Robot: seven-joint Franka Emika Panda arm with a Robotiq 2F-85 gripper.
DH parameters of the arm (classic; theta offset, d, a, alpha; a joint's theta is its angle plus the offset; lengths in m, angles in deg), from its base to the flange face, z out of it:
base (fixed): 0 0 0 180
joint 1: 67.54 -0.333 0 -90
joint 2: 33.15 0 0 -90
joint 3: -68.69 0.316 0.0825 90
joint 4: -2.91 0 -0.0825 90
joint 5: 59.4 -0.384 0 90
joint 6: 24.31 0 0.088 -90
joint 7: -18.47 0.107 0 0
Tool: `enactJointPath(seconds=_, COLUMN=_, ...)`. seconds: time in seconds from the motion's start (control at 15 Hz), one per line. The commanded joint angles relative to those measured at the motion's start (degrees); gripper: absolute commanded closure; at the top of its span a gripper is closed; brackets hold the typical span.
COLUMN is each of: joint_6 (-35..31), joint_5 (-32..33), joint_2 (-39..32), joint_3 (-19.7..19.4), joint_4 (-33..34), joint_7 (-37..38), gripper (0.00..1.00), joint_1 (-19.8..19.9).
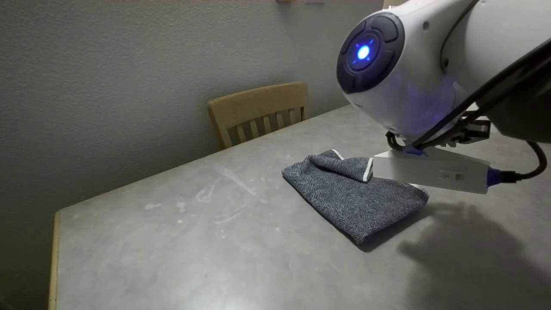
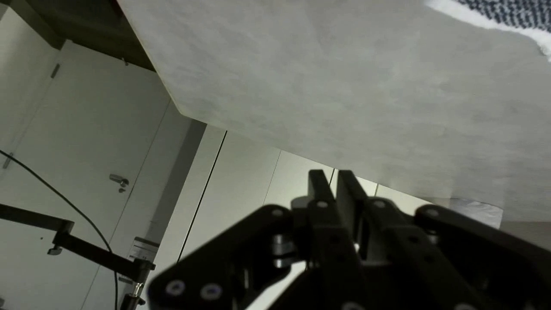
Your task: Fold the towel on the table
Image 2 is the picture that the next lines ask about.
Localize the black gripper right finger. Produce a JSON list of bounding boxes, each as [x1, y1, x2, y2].
[[335, 169, 551, 310]]

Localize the tall white cabinet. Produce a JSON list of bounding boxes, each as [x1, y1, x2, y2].
[[0, 6, 507, 310]]

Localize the thin black cable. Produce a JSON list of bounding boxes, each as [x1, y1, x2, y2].
[[0, 149, 121, 310]]

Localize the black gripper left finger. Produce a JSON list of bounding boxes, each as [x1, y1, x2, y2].
[[145, 169, 371, 310]]

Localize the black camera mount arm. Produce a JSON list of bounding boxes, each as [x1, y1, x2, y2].
[[0, 202, 159, 310]]

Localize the metal door handle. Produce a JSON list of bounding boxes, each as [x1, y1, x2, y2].
[[107, 173, 131, 195]]

